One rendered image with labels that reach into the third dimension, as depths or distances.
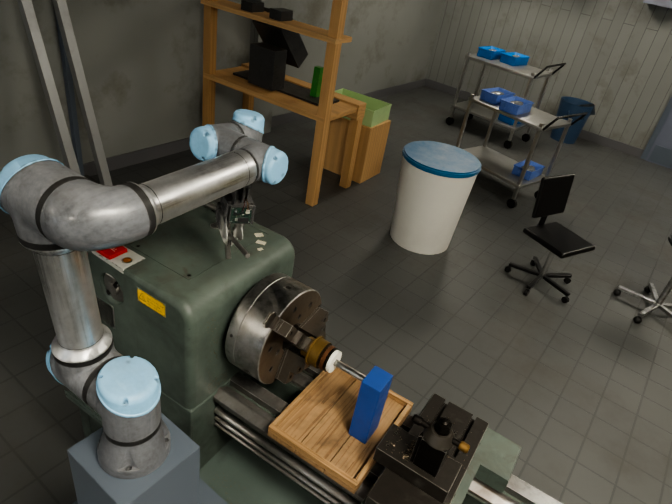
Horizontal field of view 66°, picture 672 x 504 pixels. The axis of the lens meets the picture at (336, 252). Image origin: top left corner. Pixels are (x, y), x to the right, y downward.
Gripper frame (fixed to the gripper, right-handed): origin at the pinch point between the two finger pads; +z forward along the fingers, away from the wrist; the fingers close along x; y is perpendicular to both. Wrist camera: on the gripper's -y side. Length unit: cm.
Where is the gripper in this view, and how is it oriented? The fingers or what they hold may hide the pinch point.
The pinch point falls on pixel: (228, 239)
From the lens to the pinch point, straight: 142.1
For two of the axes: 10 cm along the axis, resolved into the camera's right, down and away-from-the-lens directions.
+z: -2.2, 8.6, 4.7
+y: 3.5, 5.2, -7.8
